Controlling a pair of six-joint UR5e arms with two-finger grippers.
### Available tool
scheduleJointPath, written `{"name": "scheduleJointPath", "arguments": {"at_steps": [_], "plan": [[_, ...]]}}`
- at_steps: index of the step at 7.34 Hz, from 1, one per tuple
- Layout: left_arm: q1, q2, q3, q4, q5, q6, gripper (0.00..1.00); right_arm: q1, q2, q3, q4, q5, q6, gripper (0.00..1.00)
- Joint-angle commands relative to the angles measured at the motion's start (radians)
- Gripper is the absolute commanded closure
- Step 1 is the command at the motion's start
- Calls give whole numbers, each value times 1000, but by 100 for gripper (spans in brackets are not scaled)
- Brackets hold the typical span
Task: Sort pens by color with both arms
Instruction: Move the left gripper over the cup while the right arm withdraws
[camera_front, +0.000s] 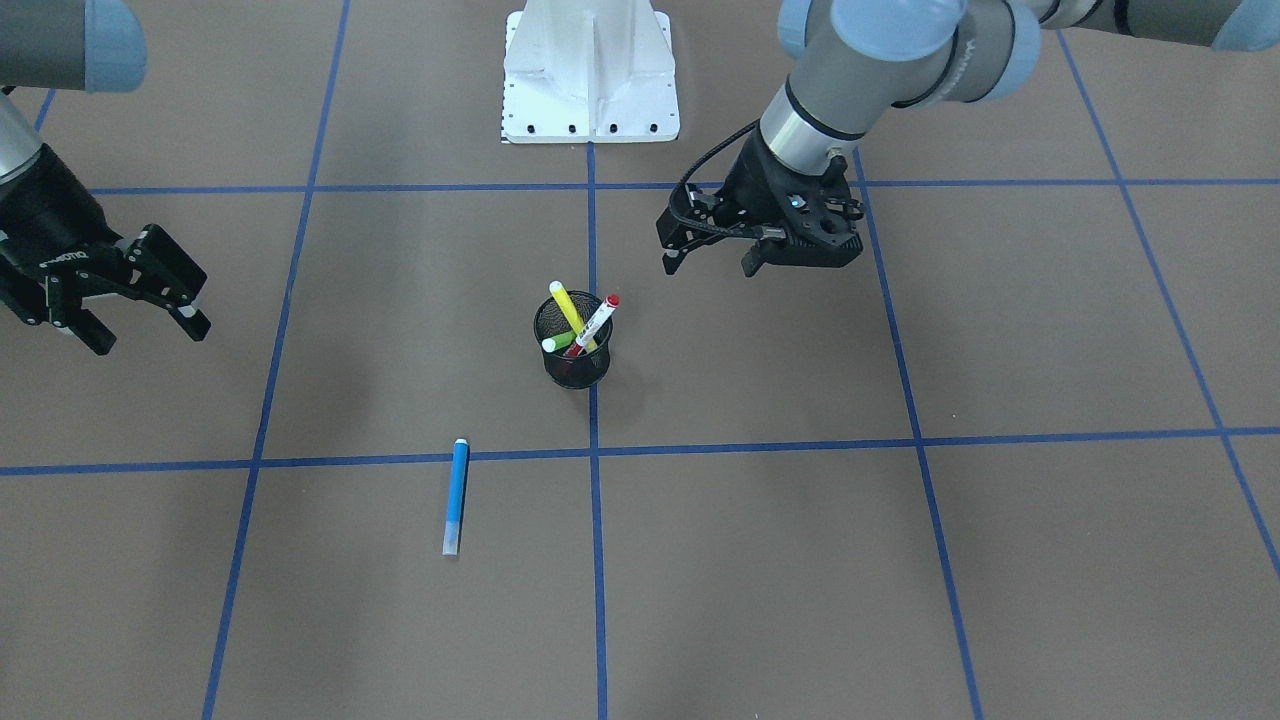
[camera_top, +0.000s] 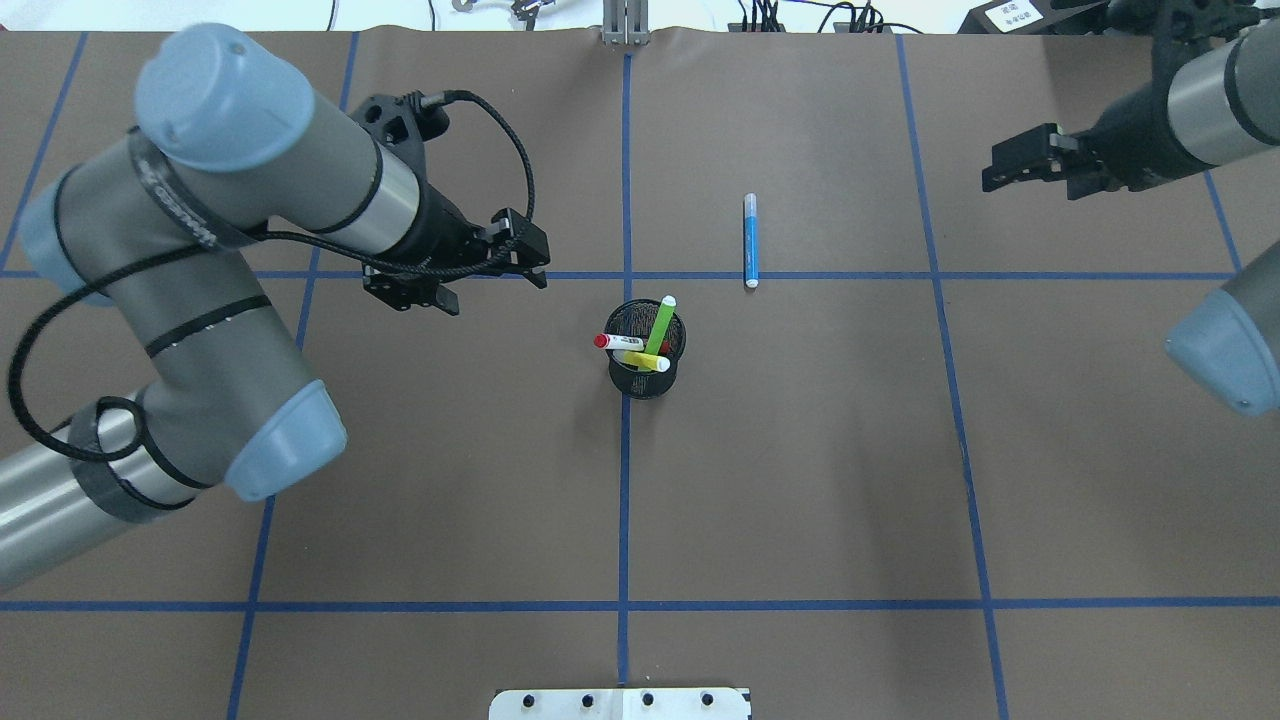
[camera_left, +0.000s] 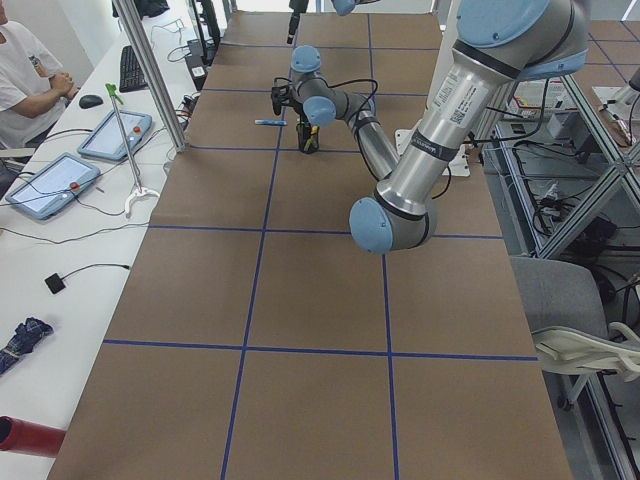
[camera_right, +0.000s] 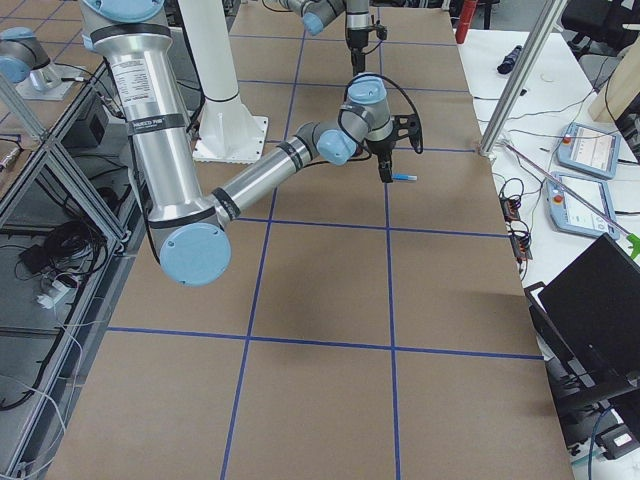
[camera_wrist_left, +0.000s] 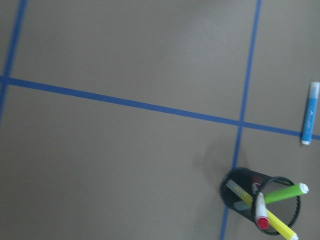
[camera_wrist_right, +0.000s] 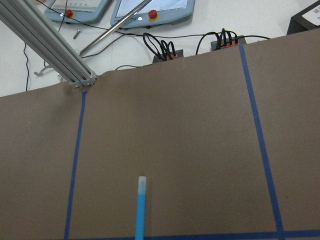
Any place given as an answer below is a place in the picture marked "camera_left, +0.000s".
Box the blue marker pen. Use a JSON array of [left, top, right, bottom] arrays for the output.
[[254, 119, 287, 127]]

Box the yellow highlighter pen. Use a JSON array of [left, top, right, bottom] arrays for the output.
[[305, 126, 319, 152]]

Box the black mesh pen cup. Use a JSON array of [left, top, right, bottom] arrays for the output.
[[296, 120, 320, 154]]

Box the black keyboard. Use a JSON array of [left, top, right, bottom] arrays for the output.
[[119, 45, 147, 93]]

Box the black computer mouse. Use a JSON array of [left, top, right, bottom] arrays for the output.
[[78, 94, 104, 109]]

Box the far blue teach pendant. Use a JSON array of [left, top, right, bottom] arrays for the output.
[[77, 110, 152, 162]]

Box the blue teach pendant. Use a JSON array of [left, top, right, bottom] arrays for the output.
[[6, 153, 101, 220], [77, 110, 152, 162]]

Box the person in white shirt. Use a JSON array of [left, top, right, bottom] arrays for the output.
[[1, 12, 79, 148]]

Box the near blue teach pendant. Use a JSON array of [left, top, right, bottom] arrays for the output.
[[6, 153, 101, 220]]

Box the brown paper table mat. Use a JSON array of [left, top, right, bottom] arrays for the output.
[[50, 12, 571, 479]]

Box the small black puck device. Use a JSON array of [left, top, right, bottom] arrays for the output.
[[44, 273, 66, 294]]

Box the white grey chair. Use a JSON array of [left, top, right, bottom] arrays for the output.
[[510, 256, 639, 411]]

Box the folded blue umbrella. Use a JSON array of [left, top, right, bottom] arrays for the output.
[[1, 317, 53, 375]]

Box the red cylinder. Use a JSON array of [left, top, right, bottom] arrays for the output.
[[1, 416, 66, 458]]

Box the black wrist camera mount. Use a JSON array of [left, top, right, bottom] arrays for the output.
[[270, 77, 295, 116]]

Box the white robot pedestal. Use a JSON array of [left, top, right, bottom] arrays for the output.
[[386, 11, 486, 182]]

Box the aluminium frame post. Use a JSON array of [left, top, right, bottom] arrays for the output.
[[113, 0, 186, 153]]

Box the green handled reacher grabber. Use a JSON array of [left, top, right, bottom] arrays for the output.
[[105, 83, 160, 219]]

